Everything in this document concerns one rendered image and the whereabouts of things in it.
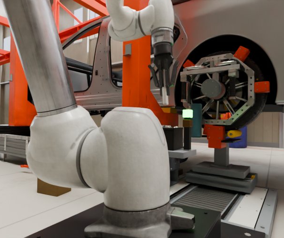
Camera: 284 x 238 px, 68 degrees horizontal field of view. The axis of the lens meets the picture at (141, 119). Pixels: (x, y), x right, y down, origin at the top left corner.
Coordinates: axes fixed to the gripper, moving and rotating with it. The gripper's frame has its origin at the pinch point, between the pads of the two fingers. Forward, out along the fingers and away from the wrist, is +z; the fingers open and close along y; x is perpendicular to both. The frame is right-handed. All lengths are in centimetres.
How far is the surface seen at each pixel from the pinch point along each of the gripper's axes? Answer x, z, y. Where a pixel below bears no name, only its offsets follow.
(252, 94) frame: 86, -9, 40
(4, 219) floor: 7, 63, -105
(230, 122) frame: 89, 10, 24
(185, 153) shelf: 22.1, 25.5, 2.5
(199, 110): 83, 0, 3
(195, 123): 82, 10, 0
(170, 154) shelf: 21.5, 25.9, -4.7
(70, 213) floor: 29, 64, -75
